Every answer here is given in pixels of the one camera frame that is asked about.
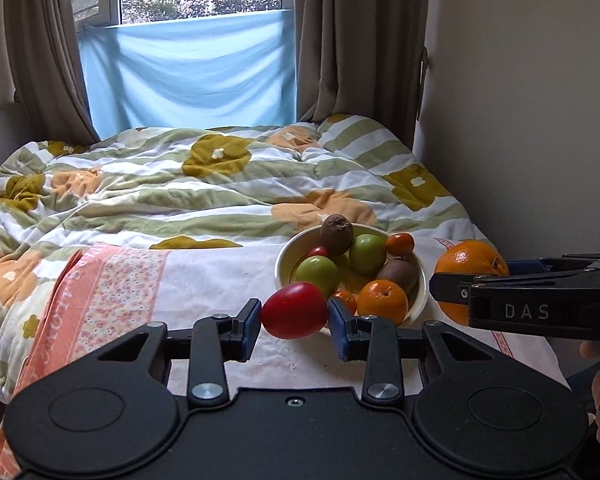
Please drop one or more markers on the cream plate with yellow print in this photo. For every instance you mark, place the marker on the cream plate with yellow print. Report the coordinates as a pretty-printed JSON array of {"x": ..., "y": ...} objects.
[{"x": 286, "y": 257}]

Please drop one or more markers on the green striped floral blanket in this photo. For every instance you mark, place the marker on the green striped floral blanket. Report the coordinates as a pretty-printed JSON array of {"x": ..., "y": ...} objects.
[{"x": 180, "y": 185}]

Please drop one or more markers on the large green apple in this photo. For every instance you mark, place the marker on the large green apple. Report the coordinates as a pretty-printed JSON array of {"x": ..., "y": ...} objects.
[{"x": 317, "y": 272}]

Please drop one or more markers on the small mandarin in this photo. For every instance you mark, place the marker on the small mandarin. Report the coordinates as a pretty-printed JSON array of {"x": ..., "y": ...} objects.
[
  {"x": 346, "y": 301},
  {"x": 400, "y": 243}
]

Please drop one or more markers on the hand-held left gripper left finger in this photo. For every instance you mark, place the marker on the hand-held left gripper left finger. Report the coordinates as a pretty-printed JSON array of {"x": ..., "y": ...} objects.
[{"x": 252, "y": 325}]

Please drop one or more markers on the white pink floral tablecloth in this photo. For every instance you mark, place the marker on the white pink floral tablecloth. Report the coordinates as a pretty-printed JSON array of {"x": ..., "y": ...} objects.
[{"x": 205, "y": 280}]

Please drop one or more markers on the orange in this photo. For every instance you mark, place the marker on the orange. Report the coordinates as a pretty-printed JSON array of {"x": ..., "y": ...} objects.
[
  {"x": 465, "y": 260},
  {"x": 382, "y": 302}
]

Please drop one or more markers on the small green apple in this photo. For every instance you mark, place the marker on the small green apple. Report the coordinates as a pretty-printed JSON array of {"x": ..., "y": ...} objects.
[{"x": 367, "y": 254}]

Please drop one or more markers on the brown curtain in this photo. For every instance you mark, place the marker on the brown curtain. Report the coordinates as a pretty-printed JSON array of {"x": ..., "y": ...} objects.
[
  {"x": 355, "y": 35},
  {"x": 45, "y": 50}
]

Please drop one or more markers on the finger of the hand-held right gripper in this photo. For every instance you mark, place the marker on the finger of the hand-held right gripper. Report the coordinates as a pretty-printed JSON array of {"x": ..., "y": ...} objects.
[
  {"x": 555, "y": 263},
  {"x": 447, "y": 287}
]

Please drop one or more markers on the small cherry tomato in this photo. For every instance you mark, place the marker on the small cherry tomato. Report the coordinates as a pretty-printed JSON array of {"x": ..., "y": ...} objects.
[{"x": 319, "y": 252}]

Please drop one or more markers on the light blue cloth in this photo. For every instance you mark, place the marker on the light blue cloth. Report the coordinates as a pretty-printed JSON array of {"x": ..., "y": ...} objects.
[{"x": 190, "y": 75}]

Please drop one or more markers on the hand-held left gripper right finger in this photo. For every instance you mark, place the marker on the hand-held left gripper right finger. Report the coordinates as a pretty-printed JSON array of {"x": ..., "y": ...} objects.
[{"x": 337, "y": 330}]

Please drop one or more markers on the red tomato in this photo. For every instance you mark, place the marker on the red tomato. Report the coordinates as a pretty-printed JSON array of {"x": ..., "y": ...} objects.
[{"x": 295, "y": 310}]

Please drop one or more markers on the brown kiwi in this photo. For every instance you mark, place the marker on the brown kiwi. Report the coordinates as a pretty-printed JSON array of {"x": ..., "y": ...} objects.
[
  {"x": 336, "y": 234},
  {"x": 397, "y": 271}
]

